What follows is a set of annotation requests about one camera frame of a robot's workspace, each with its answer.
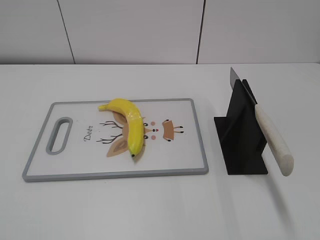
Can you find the yellow plastic banana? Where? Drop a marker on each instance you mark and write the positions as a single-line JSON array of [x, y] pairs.
[[134, 120]]

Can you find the knife with cream handle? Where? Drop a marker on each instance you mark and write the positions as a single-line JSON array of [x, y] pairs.
[[277, 144]]

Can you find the white grey-rimmed cutting board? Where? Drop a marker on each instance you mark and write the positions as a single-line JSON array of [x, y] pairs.
[[79, 142]]

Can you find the black knife stand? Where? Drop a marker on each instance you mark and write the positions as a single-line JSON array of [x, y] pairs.
[[241, 139]]

